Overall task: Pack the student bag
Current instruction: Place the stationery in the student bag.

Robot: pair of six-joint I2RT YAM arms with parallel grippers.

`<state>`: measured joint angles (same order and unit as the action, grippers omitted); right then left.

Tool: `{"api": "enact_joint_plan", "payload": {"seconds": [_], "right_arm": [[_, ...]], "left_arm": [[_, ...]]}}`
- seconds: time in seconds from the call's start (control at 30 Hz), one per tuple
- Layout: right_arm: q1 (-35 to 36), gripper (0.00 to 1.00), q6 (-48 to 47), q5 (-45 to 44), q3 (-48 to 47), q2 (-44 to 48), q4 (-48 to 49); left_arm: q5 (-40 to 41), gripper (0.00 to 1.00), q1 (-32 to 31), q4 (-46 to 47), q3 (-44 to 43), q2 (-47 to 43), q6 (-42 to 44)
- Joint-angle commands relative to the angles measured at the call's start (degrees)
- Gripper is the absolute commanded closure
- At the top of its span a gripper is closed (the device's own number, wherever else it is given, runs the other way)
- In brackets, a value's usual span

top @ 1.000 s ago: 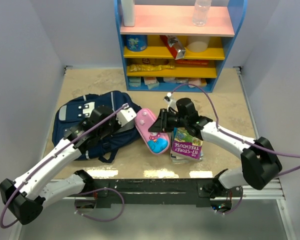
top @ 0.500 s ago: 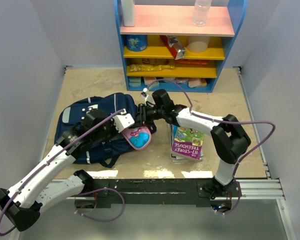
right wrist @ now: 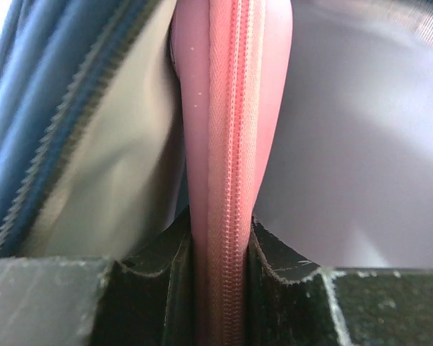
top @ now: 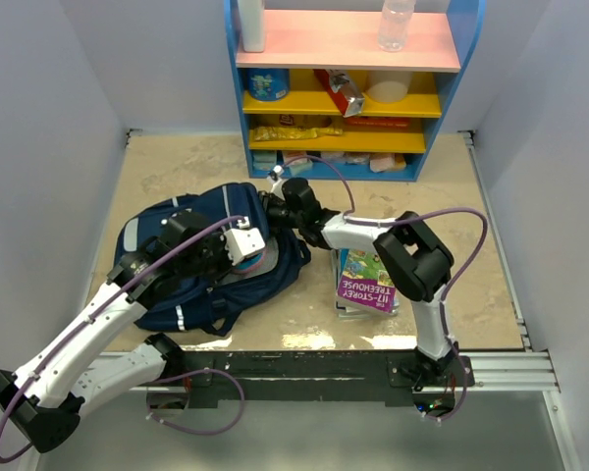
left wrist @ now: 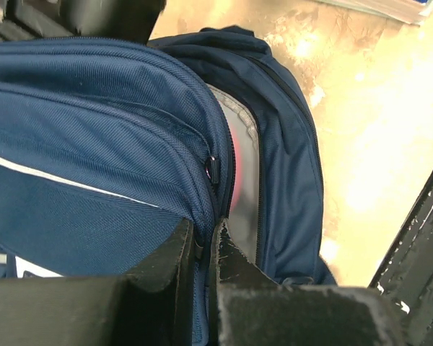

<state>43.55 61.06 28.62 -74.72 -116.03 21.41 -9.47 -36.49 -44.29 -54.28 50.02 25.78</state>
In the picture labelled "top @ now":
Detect pink blue pencil case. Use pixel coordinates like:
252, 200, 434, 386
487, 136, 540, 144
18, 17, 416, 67
233, 253, 266, 275

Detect blue round can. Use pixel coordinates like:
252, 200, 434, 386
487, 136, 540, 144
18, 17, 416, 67
247, 68, 290, 102

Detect purple cable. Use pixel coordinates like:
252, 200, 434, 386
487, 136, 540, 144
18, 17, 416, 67
272, 154, 489, 423
0, 214, 251, 464

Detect white cylinder bottle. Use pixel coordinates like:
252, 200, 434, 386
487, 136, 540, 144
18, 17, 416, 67
238, 0, 266, 53

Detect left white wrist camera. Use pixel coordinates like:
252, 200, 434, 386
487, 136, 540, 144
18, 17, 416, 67
224, 217, 266, 266

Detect green sponge pack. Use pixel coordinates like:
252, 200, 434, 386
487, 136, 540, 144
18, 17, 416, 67
251, 150, 278, 172

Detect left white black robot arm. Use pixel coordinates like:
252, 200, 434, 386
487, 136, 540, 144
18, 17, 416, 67
0, 210, 264, 464

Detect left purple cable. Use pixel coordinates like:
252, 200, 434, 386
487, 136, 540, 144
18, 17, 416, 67
0, 214, 251, 464

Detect aluminium frame rail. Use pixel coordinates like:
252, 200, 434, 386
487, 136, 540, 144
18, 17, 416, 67
460, 350, 562, 393

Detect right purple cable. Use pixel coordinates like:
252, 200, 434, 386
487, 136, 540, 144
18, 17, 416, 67
272, 154, 489, 423

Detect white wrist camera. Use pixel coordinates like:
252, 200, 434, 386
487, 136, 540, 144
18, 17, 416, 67
267, 165, 285, 198
224, 217, 266, 266

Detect clear plastic water bottle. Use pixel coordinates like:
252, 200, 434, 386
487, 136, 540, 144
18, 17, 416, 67
377, 0, 416, 52

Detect navy blue backpack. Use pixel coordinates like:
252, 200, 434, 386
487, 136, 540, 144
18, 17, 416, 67
114, 183, 311, 337

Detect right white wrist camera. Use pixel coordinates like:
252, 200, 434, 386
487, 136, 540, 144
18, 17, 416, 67
267, 165, 285, 198

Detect stack of books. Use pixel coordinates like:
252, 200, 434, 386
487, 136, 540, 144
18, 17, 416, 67
331, 249, 400, 319

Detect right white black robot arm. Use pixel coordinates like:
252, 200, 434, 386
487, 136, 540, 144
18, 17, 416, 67
259, 178, 456, 391

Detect orange pink sponge pack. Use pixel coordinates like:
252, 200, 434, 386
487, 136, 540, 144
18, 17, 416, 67
369, 152, 406, 173

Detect white plastic tub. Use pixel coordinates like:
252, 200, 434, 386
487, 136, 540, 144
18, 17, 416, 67
365, 70, 412, 103

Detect orange flat box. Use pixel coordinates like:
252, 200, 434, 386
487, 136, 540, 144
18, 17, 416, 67
344, 116, 411, 130

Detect yellow snack bag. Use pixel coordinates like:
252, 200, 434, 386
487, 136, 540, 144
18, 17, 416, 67
251, 126, 344, 142

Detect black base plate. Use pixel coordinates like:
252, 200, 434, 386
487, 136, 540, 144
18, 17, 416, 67
146, 350, 475, 415

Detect blue shelf unit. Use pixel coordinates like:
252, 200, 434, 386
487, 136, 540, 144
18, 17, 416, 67
224, 1, 486, 182

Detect red silver snack box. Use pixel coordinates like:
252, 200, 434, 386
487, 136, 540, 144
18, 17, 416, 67
313, 69, 365, 118

